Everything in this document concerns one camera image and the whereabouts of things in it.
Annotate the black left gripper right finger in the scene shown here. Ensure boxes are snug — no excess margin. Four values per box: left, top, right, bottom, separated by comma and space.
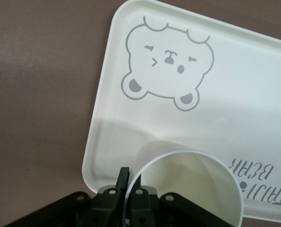
125, 174, 229, 227

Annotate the cream tray with bear print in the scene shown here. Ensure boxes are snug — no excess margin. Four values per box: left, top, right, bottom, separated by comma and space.
81, 0, 281, 220

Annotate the brown table mat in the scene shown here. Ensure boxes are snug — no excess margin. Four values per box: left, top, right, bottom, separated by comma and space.
0, 0, 281, 227

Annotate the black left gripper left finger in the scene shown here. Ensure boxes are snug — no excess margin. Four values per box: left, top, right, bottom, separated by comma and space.
9, 166, 131, 227

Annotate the white plastic cup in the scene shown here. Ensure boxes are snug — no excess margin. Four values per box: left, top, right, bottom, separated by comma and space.
124, 139, 245, 227

